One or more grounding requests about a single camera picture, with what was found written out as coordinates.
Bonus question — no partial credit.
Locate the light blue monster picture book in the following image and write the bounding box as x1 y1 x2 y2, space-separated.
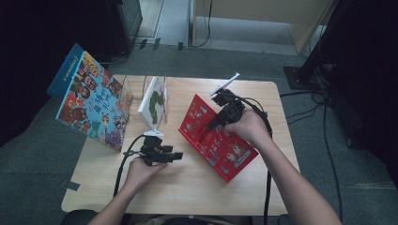
55 51 134 153

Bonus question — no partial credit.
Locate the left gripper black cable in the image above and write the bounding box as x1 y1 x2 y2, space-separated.
113 134 148 198

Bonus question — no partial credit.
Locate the dark curtain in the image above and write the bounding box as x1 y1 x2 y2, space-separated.
0 0 111 148
325 0 398 188

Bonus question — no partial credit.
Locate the black stand base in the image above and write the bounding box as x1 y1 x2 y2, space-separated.
283 64 332 92

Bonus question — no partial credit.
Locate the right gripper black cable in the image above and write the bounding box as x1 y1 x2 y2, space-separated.
237 97 273 225

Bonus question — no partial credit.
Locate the white caterpillar picture book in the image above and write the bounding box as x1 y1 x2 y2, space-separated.
137 76 168 133

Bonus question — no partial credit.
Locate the clear acrylic book rack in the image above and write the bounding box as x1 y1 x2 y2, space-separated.
118 74 170 125

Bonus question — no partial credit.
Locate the dark blue picture book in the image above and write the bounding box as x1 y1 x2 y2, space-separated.
46 42 85 101

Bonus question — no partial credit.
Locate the person's clothing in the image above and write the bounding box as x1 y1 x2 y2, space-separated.
125 214 254 225

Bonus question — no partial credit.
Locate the red picture book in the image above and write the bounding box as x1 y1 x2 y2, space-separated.
177 93 260 184

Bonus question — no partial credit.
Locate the light wooden cabinet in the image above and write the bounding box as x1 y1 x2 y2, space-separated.
191 0 341 54

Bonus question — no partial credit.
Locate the person's right hand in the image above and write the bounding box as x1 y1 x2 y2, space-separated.
224 107 273 149

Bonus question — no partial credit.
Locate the person's left hand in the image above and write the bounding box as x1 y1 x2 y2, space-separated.
125 156 168 192

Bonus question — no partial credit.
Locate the black hanging cable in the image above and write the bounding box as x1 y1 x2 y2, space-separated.
191 0 214 49

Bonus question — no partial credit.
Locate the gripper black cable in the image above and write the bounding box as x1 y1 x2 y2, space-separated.
237 97 273 225
113 134 148 198

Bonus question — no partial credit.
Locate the black floor cable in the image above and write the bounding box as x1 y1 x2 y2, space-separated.
279 89 328 106
97 51 130 66
321 102 344 225
285 104 327 125

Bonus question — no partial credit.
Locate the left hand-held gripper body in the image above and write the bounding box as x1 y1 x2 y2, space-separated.
139 130 165 167

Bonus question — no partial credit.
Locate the dark cabinet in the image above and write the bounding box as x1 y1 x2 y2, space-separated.
106 0 144 55

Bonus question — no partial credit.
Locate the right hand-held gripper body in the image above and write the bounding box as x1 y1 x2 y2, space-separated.
208 72 247 125

